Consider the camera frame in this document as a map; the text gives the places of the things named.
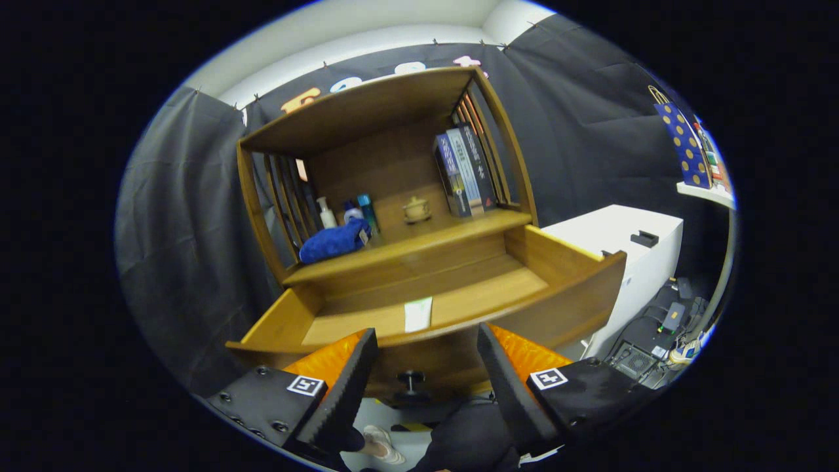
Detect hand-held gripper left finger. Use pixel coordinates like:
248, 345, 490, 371
206, 328, 380, 467

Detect wooden drawer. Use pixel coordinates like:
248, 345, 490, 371
226, 224, 628, 404

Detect wooden cabinet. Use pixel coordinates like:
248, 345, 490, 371
236, 66, 539, 309

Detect grey electronics box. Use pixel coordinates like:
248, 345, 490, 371
613, 341, 659, 381

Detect person's white shoe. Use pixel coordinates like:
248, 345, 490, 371
362, 425, 407, 465

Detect clear bottle red label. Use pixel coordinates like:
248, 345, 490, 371
696, 121, 728, 187

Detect white wall shelf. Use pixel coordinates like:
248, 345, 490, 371
676, 182, 736, 210

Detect blue gold-dotted gift bag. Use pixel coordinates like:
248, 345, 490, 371
648, 85, 712, 191

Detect teal clear bottle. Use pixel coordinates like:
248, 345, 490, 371
357, 194, 381, 237

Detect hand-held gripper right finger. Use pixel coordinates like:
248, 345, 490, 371
477, 323, 656, 458

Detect pale spine book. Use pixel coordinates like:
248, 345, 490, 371
447, 128, 486, 214

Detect white green cleanser tube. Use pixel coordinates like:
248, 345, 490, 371
404, 296, 434, 333

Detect person's dark trousers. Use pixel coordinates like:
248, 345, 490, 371
406, 403, 522, 472

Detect white side cabinet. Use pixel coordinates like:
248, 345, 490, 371
541, 205, 684, 360

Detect blue folded towel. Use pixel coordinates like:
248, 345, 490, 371
299, 218, 372, 265

